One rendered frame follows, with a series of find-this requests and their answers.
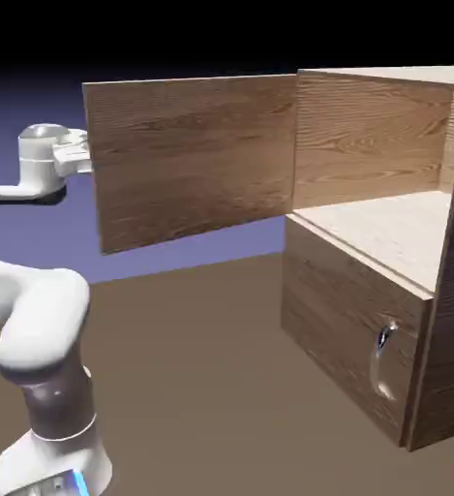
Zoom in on wooden cabinet door without handle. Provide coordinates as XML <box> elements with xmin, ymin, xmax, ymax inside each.
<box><xmin>81</xmin><ymin>73</ymin><xmax>298</xmax><ymax>256</ymax></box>

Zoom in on wooden cabinet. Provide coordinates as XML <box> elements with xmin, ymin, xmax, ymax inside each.
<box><xmin>280</xmin><ymin>66</ymin><xmax>454</xmax><ymax>453</ymax></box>

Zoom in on curved silver door handle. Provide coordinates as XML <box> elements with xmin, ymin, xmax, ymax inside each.
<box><xmin>369</xmin><ymin>317</ymin><xmax>401</xmax><ymax>403</ymax></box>

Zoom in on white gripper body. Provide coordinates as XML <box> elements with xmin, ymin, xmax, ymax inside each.
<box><xmin>53</xmin><ymin>141</ymin><xmax>94</xmax><ymax>176</ymax></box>

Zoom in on wooden cabinet door with handle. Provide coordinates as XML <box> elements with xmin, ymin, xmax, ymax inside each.
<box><xmin>280</xmin><ymin>214</ymin><xmax>434</xmax><ymax>450</ymax></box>

